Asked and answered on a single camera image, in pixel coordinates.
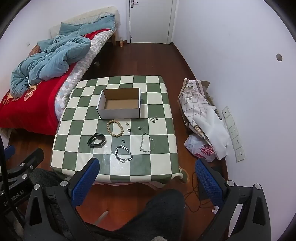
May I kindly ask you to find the grey checkered bed sheet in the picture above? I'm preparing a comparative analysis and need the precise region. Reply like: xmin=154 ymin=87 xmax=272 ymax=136
xmin=54 ymin=30 xmax=114 ymax=121

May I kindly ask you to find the person's right leg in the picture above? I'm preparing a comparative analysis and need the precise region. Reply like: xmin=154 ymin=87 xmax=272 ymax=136
xmin=84 ymin=189 xmax=185 ymax=241

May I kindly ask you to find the wooden bead bracelet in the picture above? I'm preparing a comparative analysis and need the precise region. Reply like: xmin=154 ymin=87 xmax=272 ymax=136
xmin=107 ymin=120 xmax=122 ymax=138

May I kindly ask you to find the white pillow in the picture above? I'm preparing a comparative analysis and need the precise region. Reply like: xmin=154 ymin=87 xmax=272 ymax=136
xmin=50 ymin=6 xmax=121 ymax=39

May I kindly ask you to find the white paper strip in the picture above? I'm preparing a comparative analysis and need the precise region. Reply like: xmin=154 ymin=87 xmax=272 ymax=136
xmin=96 ymin=210 xmax=109 ymax=224

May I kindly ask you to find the blue quilt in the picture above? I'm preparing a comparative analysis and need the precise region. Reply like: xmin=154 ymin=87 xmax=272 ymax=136
xmin=10 ymin=13 xmax=116 ymax=94

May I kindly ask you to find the white door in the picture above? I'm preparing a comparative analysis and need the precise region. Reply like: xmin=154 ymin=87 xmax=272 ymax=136
xmin=128 ymin=0 xmax=174 ymax=44

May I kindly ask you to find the white cardboard box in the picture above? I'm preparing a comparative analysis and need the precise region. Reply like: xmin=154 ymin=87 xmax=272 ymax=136
xmin=96 ymin=88 xmax=141 ymax=120

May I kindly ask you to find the red patterned blanket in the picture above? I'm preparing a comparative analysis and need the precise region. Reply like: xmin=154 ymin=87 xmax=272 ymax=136
xmin=0 ymin=30 xmax=109 ymax=136

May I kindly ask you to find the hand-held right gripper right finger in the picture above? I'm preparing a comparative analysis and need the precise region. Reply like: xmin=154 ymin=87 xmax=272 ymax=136
xmin=195 ymin=159 xmax=272 ymax=241

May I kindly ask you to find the black remote control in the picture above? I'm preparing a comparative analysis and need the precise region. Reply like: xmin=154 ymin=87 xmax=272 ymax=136
xmin=87 ymin=133 xmax=107 ymax=148

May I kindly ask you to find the green checkered tablecloth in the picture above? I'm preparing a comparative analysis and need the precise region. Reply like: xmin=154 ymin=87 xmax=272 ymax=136
xmin=51 ymin=75 xmax=184 ymax=186

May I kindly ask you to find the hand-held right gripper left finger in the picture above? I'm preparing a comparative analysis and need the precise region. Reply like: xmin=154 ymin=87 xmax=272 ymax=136
xmin=24 ymin=158 xmax=100 ymax=241

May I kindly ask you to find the thin silver chain bracelet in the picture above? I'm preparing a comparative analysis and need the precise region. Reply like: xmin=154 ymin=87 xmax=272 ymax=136
xmin=139 ymin=133 xmax=155 ymax=153

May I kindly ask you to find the thick silver chain bracelet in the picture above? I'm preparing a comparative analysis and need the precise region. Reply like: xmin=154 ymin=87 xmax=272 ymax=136
xmin=111 ymin=145 xmax=133 ymax=164

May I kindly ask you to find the thin floor cable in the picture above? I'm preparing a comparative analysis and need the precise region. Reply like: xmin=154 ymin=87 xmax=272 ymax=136
xmin=184 ymin=171 xmax=218 ymax=213

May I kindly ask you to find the floral cloth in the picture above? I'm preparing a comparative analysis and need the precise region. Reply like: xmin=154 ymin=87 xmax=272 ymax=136
xmin=179 ymin=79 xmax=232 ymax=149

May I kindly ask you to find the white plastic bag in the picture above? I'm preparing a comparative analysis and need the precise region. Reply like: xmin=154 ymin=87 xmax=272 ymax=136
xmin=184 ymin=134 xmax=217 ymax=163

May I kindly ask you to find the black cable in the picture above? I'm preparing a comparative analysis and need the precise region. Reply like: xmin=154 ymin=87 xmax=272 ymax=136
xmin=0 ymin=134 xmax=11 ymax=209

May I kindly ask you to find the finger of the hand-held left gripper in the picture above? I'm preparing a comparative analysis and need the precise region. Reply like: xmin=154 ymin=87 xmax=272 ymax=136
xmin=4 ymin=145 xmax=16 ymax=161
xmin=5 ymin=148 xmax=45 ymax=186

